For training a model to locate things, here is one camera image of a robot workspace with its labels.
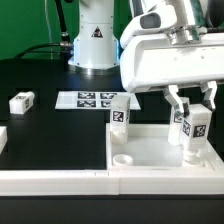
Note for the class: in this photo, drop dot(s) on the white square table top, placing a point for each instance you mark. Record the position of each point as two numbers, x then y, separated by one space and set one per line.
147 148

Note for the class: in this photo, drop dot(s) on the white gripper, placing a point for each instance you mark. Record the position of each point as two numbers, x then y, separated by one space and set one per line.
164 47

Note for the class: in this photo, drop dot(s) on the white block left edge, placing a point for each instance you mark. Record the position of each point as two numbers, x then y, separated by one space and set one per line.
3 137

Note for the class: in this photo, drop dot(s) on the white marker tag sheet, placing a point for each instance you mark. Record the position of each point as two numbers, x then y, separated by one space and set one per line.
91 100

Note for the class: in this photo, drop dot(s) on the white U-shaped obstacle fence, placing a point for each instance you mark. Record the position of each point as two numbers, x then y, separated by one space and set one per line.
208 179

